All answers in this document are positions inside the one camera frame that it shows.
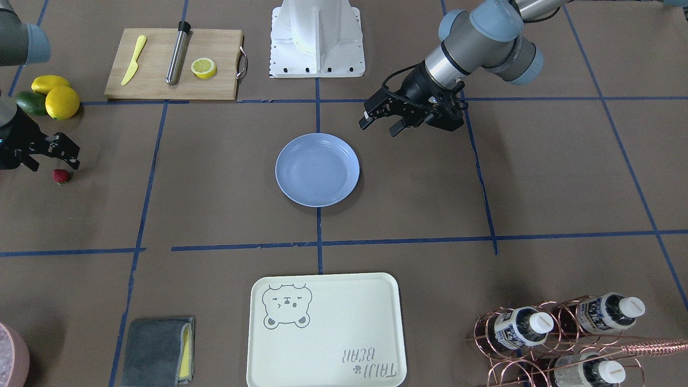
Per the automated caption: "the whole yellow lemon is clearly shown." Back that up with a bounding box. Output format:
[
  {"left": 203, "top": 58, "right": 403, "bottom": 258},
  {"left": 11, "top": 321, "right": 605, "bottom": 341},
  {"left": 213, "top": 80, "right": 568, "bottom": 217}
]
[{"left": 45, "top": 85, "right": 81, "bottom": 120}]

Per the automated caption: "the green lime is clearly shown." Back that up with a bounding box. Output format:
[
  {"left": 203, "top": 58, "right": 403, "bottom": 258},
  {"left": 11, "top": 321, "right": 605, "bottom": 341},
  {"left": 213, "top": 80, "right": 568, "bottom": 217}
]
[{"left": 14, "top": 91, "right": 48, "bottom": 117}]

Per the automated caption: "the pink bowl of ice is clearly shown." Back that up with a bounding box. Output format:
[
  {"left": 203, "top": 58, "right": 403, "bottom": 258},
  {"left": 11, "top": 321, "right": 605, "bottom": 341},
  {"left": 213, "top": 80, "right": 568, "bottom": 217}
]
[{"left": 1, "top": 323, "right": 30, "bottom": 386}]

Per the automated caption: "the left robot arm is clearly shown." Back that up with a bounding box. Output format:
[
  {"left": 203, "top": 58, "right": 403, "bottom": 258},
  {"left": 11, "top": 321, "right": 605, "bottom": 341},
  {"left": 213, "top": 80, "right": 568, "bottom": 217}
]
[{"left": 359, "top": 1, "right": 564, "bottom": 137}]

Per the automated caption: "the tea bottle white cap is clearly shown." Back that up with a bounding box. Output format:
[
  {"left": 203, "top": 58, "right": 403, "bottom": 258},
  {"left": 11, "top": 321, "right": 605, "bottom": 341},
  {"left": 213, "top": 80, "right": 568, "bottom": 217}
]
[{"left": 488, "top": 306, "right": 555, "bottom": 353}]

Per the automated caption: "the yellow plastic knife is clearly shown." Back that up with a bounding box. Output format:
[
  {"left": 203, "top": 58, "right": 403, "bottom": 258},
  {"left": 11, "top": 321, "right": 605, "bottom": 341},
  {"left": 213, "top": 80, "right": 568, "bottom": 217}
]
[{"left": 120, "top": 34, "right": 147, "bottom": 86}]

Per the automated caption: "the blue round plate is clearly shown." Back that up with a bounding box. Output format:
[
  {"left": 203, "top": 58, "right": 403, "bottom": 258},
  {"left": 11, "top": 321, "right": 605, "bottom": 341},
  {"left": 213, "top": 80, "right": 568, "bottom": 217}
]
[{"left": 275, "top": 133, "right": 361, "bottom": 207}]

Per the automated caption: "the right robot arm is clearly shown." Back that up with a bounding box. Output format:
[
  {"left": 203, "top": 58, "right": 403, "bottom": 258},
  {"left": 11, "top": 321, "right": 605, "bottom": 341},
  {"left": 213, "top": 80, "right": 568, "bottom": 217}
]
[{"left": 1, "top": 1, "right": 80, "bottom": 171}]

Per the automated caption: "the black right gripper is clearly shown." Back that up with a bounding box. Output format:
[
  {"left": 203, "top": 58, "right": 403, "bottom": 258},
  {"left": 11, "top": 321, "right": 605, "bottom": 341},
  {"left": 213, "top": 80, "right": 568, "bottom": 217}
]
[{"left": 1, "top": 105, "right": 81, "bottom": 171}]

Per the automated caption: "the steel muddler black tip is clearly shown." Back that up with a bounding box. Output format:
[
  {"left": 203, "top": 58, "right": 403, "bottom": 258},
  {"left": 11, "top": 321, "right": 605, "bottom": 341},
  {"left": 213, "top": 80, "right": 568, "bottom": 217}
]
[{"left": 165, "top": 20, "right": 191, "bottom": 86}]

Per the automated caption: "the red strawberry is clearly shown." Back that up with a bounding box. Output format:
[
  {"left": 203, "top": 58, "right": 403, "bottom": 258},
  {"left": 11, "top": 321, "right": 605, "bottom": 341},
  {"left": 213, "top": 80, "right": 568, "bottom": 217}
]
[{"left": 52, "top": 169, "right": 72, "bottom": 184}]

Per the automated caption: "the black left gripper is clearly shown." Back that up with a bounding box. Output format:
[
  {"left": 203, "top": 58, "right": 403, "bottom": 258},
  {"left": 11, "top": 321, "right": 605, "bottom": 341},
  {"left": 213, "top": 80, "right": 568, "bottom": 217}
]
[{"left": 359, "top": 64, "right": 467, "bottom": 137}]

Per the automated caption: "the grey and yellow cloth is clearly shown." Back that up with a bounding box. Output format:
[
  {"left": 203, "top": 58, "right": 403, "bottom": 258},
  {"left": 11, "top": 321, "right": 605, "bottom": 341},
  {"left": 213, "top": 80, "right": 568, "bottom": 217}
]
[{"left": 120, "top": 316, "right": 196, "bottom": 386}]

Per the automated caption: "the copper bar spoon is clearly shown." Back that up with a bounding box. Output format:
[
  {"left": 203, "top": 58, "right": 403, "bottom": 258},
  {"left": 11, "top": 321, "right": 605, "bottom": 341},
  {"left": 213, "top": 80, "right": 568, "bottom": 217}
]
[{"left": 619, "top": 340, "right": 687, "bottom": 357}]

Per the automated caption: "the cream bear serving tray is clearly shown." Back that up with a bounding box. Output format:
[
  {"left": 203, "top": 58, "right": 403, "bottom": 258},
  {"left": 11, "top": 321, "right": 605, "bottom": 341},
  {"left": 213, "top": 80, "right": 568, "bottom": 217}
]
[{"left": 246, "top": 273, "right": 407, "bottom": 386}]

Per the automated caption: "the copper wire bottle rack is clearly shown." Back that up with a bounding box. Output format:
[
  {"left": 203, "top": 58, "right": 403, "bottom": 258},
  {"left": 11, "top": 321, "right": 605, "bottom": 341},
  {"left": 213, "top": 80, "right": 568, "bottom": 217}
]
[{"left": 467, "top": 296, "right": 646, "bottom": 386}]

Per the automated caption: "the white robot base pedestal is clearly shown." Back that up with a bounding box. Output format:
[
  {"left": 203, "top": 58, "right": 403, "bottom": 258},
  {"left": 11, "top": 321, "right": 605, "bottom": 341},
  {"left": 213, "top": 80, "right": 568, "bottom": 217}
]
[{"left": 269, "top": 1, "right": 366, "bottom": 78}]

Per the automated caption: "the lemon half slice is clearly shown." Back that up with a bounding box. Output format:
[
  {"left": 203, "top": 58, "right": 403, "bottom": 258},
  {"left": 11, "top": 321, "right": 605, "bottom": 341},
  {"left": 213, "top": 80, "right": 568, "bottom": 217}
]
[{"left": 191, "top": 58, "right": 217, "bottom": 79}]

